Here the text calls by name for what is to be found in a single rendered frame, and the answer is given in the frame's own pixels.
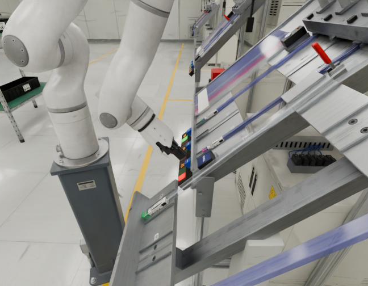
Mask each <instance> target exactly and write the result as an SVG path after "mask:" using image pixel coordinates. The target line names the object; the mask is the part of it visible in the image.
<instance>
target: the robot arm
mask: <svg viewBox="0 0 368 286"><path fill-rule="evenodd" d="M87 1H88V0H23V1H22V2H21V3H20V5H19V6H18V7H17V8H16V10H15V11H14V12H13V14H12V15H11V16H10V18H9V20H8V21H7V23H6V25H5V27H4V29H3V32H2V47H3V51H4V53H5V55H6V57H7V58H8V59H9V60H10V62H11V63H13V64H14V65H15V66H16V67H18V68H19V69H22V70H24V71H26V72H31V73H42V72H46V71H49V70H52V73H51V76H50V78H49V80H48V82H47V83H46V85H45V86H44V88H43V92H42V96H43V100H44V103H45V106H46V108H47V111H48V114H49V117H50V119H51V122H52V125H53V127H54V130H55V132H56V135H57V138H58V141H59V143H60V145H56V151H55V152H54V154H53V160H54V162H55V164H56V165H58V166H60V167H63V168H68V169H75V168H80V167H85V166H88V165H92V164H94V163H96V162H98V161H100V160H101V159H102V158H103V157H104V156H106V154H107V153H108V151H109V145H108V142H107V141H106V140H104V139H102V138H100V137H96V134H95V129H94V125H93V121H92V118H91V114H90V110H89V106H88V103H87V99H86V94H85V90H84V83H85V77H86V73H87V69H88V65H89V58H90V49H89V44H88V42H87V38H86V36H85V34H84V33H83V31H82V30H81V29H80V28H79V26H77V25H76V24H74V23H72V21H73V20H74V19H75V18H76V17H77V16H78V14H79V13H80V12H81V11H82V9H83V8H84V7H85V4H86V3H87ZM173 3H174V0H130V1H129V6H128V11H127V16H126V21H125V24H124V29H123V34H122V39H121V42H120V45H119V48H118V50H117V52H116V53H115V55H114V57H113V59H112V61H111V63H110V65H109V67H108V69H107V71H106V74H105V76H104V79H103V82H102V85H101V86H100V87H99V88H98V90H97V91H96V93H95V96H96V97H97V98H98V99H99V100H98V107H97V116H98V120H99V122H100V124H101V125H102V126H103V127H105V128H107V129H112V130H113V129H118V128H120V127H121V126H123V125H124V124H125V123H127V124H128V125H129V126H130V127H131V128H132V129H134V130H135V131H138V132H140V134H141V136H142V137H143V138H144V140H145V141H146V142H147V143H148V144H149V145H150V146H151V147H152V148H153V149H154V150H155V151H157V152H158V153H159V154H162V153H163V151H164V152H165V153H166V154H167V155H169V154H170V153H171V154H173V155H175V156H176V157H177V158H178V159H179V160H181V159H182V158H184V157H186V152H185V151H184V150H183V149H182V148H181V147H180V146H178V143H177V142H176V141H175V140H174V136H173V131H172V130H171V129H170V128H169V127H168V126H167V125H166V124H164V123H163V122H162V121H161V120H160V119H159V118H157V117H156V115H155V114H154V110H152V109H151V108H150V107H149V106H148V105H147V104H146V103H145V102H144V101H143V100H142V99H141V98H140V97H139V96H138V95H136V93H137V91H138V89H139V87H140V85H141V83H142V81H143V79H144V77H145V75H146V73H147V71H148V69H149V67H150V66H151V64H152V61H153V59H154V57H155V55H156V52H157V49H158V46H159V43H160V41H161V38H162V35H163V33H164V29H165V26H166V23H167V21H168V18H169V15H170V12H171V9H172V6H173Z"/></svg>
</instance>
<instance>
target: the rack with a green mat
mask: <svg viewBox="0 0 368 286"><path fill-rule="evenodd" d="M0 18H2V15H1V14H0ZM0 39H2V33H0ZM19 71H20V73H21V76H22V77H25V73H24V71H23V70H22V69H19ZM39 83H40V87H38V88H36V89H34V90H32V91H30V92H28V93H26V94H24V95H22V96H20V97H18V98H16V99H14V100H12V101H10V102H8V103H7V102H6V100H5V98H4V96H3V94H2V92H1V89H0V102H1V103H0V113H6V114H7V116H8V118H9V120H10V123H11V125H12V127H13V129H14V131H15V133H16V135H17V137H18V139H19V141H20V143H23V142H25V140H24V138H23V136H22V134H21V132H20V130H19V127H18V125H17V123H16V121H15V119H14V117H13V115H12V112H13V111H15V110H17V109H18V108H20V107H21V106H23V105H25V104H27V103H29V102H30V101H32V103H33V105H34V107H35V108H38V106H37V104H36V101H35V99H36V98H37V97H39V96H41V95H42V92H43V88H44V86H45V85H46V82H39Z"/></svg>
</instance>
